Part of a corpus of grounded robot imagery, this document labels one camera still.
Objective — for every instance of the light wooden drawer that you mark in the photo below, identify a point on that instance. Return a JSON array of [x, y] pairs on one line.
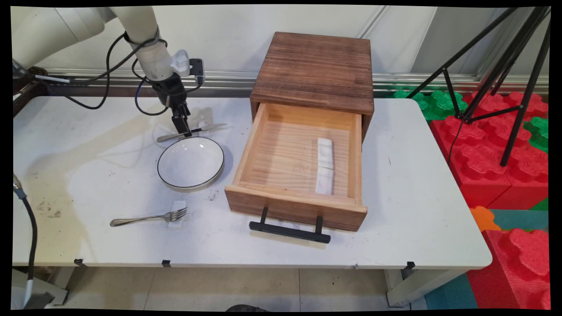
[[285, 153]]

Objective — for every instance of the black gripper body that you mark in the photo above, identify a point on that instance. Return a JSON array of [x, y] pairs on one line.
[[171, 90]]

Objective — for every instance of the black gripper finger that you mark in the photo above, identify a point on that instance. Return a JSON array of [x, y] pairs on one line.
[[186, 127], [180, 115]]

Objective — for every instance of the red foam block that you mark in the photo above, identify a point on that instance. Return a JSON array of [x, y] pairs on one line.
[[518, 267], [491, 102], [474, 162], [527, 180]]

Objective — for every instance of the white black-rimmed plate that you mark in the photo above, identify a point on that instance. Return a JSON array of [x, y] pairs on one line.
[[191, 163]]

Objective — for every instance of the white camera mount clip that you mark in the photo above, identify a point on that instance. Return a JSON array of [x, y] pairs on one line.
[[180, 61]]

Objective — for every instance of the teal foam mat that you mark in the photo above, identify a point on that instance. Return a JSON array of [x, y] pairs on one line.
[[450, 294], [522, 219]]

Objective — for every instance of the dark wooden drawer cabinet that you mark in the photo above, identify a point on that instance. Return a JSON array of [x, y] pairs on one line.
[[314, 70]]

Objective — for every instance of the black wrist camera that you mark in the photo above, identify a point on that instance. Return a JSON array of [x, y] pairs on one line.
[[197, 69]]

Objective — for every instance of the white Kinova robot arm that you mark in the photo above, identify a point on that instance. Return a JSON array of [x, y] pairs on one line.
[[145, 39]]

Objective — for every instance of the orange foam piece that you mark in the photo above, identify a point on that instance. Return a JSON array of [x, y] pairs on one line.
[[483, 218]]

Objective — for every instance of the aluminium wall rail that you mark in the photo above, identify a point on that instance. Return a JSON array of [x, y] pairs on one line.
[[228, 81]]

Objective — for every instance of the black tripod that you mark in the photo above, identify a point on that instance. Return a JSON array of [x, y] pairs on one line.
[[524, 87]]

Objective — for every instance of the silver table knife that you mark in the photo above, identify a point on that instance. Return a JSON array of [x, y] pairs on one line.
[[210, 128]]

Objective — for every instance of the green foam block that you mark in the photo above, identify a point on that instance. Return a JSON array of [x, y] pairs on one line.
[[432, 103], [539, 131]]

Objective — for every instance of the silver fork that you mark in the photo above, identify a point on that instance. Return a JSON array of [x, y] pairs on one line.
[[140, 218]]

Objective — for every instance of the white table leg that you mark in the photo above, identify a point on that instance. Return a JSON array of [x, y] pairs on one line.
[[417, 287]]

